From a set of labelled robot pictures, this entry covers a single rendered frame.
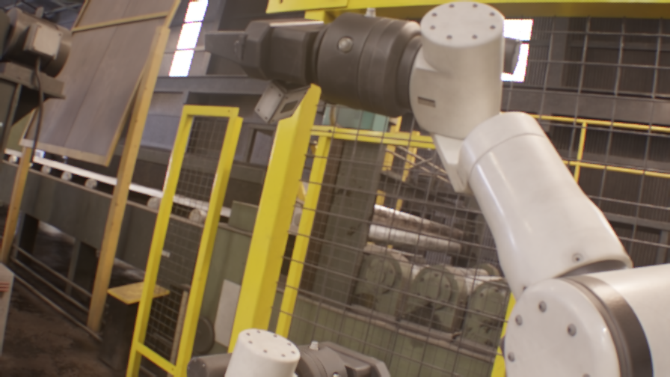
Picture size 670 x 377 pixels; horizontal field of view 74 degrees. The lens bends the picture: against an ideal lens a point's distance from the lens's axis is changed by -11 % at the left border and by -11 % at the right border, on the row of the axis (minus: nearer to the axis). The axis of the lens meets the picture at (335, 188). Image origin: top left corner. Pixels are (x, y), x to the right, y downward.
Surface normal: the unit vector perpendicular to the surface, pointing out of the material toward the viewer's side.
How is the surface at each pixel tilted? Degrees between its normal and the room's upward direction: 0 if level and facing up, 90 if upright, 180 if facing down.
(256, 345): 9
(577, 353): 104
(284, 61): 117
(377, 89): 132
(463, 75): 145
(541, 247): 78
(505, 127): 63
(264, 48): 97
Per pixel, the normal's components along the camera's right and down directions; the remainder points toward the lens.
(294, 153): 0.81, 0.15
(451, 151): -0.18, -0.63
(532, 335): -0.97, 0.02
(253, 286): -0.54, -0.17
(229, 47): -0.53, 0.30
